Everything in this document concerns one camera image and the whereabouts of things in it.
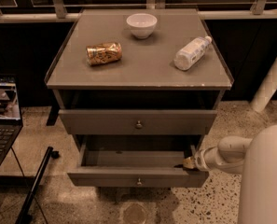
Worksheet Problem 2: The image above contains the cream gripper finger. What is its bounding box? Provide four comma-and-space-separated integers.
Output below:
183, 157, 196, 170

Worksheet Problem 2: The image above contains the grey drawer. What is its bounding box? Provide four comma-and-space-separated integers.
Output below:
68, 135, 208, 188
59, 109, 216, 135

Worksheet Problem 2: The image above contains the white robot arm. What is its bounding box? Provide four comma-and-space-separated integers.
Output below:
183, 124, 277, 224

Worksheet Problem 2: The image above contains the grey drawer cabinet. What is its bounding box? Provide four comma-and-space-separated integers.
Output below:
44, 8, 234, 161

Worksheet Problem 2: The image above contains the grey top drawer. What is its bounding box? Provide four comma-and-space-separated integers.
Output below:
59, 109, 216, 135

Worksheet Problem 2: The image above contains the white plastic bottle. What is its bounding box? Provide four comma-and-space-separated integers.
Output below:
173, 36, 212, 71

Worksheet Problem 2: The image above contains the white diagonal pole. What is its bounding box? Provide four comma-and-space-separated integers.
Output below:
250, 57, 277, 112

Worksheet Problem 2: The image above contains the orange drink can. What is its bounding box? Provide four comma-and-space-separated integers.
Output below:
86, 42, 122, 65

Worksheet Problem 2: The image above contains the white ceramic bowl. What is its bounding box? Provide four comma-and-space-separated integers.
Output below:
126, 13, 158, 39

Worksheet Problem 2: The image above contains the black laptop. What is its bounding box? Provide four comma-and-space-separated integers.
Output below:
0, 74, 23, 165

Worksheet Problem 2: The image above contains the metal window railing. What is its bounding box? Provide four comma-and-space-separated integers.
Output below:
0, 0, 277, 24

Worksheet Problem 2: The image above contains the black laptop cable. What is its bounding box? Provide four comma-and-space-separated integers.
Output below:
0, 147, 48, 224

